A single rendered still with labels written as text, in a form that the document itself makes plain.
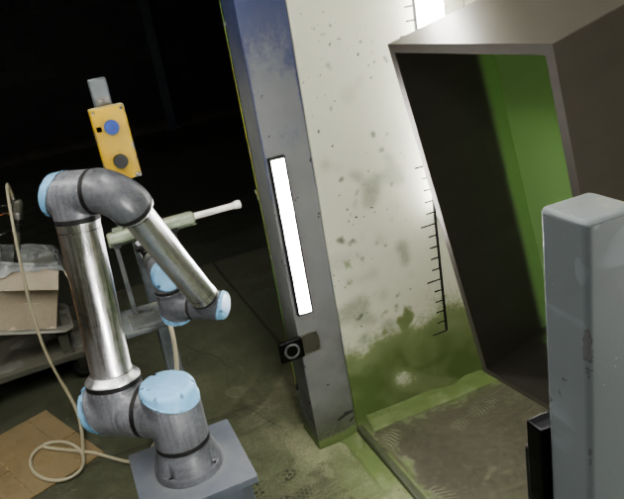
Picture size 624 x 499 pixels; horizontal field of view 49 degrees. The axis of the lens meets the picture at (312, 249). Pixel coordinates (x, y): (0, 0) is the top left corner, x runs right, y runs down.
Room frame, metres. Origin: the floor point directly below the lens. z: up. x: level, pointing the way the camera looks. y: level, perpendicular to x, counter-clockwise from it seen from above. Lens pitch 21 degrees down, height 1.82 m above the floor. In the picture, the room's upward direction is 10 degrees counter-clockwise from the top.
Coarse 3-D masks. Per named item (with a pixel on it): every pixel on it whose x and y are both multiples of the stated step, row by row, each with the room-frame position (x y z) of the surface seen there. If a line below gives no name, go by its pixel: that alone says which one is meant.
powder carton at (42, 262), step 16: (0, 256) 3.38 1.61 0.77; (32, 256) 3.70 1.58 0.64; (48, 256) 3.72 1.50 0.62; (0, 272) 3.26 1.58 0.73; (16, 272) 3.30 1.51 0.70; (32, 272) 3.32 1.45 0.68; (48, 272) 3.35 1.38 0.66; (64, 272) 3.40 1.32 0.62; (0, 288) 3.23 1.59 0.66; (16, 288) 3.25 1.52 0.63; (32, 288) 3.28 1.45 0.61; (48, 288) 3.30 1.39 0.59; (0, 304) 3.27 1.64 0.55; (16, 304) 3.30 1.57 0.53; (32, 304) 3.32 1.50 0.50; (48, 304) 3.35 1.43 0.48; (0, 320) 3.26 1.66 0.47; (16, 320) 3.29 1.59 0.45; (32, 320) 3.31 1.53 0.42; (48, 320) 3.34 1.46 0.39
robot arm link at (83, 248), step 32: (64, 192) 1.64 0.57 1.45; (64, 224) 1.64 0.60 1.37; (96, 224) 1.67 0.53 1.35; (64, 256) 1.65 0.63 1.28; (96, 256) 1.65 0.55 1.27; (96, 288) 1.63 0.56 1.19; (96, 320) 1.61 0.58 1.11; (96, 352) 1.61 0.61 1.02; (128, 352) 1.66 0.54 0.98; (96, 384) 1.59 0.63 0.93; (128, 384) 1.60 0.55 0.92; (96, 416) 1.58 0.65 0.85; (128, 416) 1.55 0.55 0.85
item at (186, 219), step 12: (228, 204) 2.37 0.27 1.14; (240, 204) 2.37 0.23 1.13; (180, 216) 2.30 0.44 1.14; (192, 216) 2.31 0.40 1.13; (204, 216) 2.33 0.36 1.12; (120, 228) 2.24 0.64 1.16; (168, 228) 2.28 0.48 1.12; (180, 228) 2.29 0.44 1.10; (108, 240) 2.21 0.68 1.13; (120, 240) 2.22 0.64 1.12; (132, 240) 2.24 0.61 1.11
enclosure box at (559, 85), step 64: (512, 0) 1.91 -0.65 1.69; (576, 0) 1.66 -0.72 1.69; (448, 64) 2.04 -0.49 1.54; (512, 64) 2.04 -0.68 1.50; (576, 64) 1.43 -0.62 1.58; (448, 128) 2.03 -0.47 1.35; (512, 128) 2.12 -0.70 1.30; (576, 128) 1.43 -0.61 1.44; (448, 192) 2.02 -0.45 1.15; (512, 192) 2.13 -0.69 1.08; (576, 192) 1.44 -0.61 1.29; (512, 256) 2.12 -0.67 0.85; (512, 320) 2.12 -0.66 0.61; (512, 384) 1.92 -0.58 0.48
